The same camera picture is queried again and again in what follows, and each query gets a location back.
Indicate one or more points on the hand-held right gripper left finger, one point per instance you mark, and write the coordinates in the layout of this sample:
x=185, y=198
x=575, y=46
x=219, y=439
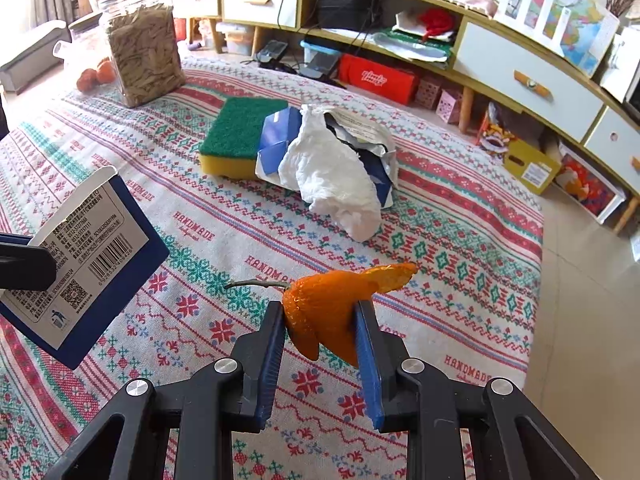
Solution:
x=267, y=360

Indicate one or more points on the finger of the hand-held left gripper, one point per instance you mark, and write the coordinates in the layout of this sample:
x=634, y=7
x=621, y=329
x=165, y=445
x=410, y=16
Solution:
x=30, y=267

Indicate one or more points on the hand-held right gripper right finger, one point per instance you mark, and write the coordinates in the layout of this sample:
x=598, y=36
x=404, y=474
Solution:
x=367, y=360

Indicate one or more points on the blue drink carton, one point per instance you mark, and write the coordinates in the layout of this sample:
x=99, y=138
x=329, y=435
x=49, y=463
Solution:
x=85, y=280

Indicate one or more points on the orange peel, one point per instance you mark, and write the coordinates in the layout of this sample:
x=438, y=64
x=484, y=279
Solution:
x=320, y=305

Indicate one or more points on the grey low furniture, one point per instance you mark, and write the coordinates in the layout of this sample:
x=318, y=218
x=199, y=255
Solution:
x=30, y=55

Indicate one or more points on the blue foil bag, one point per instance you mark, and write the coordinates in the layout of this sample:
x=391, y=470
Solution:
x=272, y=145

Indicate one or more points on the clear jar with dark lid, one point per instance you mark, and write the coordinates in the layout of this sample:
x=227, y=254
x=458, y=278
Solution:
x=77, y=50

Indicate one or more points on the green yellow sponge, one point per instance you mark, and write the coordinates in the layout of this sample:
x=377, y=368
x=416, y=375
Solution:
x=235, y=127

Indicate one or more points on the clear jar with brown sticks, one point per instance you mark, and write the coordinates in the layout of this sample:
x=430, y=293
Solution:
x=145, y=55

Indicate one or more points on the yellow cardboard box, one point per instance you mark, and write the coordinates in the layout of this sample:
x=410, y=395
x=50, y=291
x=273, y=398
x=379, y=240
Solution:
x=532, y=167

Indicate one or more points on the colourful snack pack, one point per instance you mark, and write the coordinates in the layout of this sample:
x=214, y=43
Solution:
x=495, y=132

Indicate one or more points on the small pink box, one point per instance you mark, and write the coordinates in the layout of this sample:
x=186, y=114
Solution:
x=427, y=92
x=450, y=107

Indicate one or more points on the wooden white TV cabinet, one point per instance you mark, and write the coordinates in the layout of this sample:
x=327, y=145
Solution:
x=466, y=105

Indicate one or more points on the white crate with toys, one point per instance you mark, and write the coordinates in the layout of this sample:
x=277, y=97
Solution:
x=585, y=182

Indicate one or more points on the red flat box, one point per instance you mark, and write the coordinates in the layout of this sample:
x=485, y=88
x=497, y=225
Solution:
x=375, y=77

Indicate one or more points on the black device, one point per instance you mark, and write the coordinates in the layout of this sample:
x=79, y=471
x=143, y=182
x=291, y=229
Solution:
x=271, y=54

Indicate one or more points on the light blue plastic container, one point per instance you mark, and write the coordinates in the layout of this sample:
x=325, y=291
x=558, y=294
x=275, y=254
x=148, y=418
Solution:
x=320, y=57

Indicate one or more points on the clear plastic storage box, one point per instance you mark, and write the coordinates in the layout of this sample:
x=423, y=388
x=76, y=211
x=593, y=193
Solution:
x=236, y=39

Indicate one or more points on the green silver folded bag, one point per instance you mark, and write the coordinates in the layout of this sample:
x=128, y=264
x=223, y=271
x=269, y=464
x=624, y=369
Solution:
x=410, y=45

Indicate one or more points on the white drawer with round hole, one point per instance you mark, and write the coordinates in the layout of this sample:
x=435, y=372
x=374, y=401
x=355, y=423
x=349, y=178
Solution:
x=620, y=152

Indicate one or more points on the red knitted cloth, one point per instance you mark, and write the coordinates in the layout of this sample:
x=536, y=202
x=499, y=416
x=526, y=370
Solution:
x=437, y=22

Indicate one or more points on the black box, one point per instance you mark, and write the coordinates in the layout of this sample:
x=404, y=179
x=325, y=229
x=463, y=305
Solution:
x=350, y=12

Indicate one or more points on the white slatted stand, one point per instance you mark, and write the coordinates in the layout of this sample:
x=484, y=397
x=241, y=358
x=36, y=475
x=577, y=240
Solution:
x=545, y=15

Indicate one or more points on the colourful map poster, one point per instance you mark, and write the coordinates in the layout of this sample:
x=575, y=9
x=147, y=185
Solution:
x=585, y=25

